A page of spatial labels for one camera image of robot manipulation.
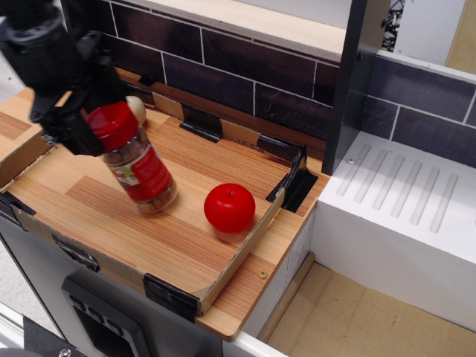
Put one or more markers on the grey vertical cabinet post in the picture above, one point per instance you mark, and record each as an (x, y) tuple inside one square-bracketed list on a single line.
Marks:
[(364, 37)]

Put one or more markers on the red plastic apple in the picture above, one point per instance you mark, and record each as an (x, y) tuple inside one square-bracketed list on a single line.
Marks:
[(229, 208)]

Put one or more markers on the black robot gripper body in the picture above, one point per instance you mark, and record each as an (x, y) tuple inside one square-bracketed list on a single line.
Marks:
[(75, 78)]

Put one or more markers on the black oven control panel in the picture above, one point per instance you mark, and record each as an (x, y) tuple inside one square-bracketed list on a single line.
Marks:
[(110, 331)]

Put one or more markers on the red-capped basil spice bottle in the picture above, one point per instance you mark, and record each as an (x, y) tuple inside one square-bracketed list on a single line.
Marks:
[(131, 158)]

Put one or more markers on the cream white ball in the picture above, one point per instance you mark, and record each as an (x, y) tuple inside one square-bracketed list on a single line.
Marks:
[(137, 107)]

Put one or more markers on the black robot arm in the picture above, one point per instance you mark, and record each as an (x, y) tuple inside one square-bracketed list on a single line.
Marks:
[(25, 25)]

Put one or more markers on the cardboard fence with black tape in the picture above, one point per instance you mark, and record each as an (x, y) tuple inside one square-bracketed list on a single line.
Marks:
[(77, 199)]

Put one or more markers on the white sink drainboard unit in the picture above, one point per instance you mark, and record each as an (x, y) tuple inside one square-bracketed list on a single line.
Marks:
[(402, 221)]

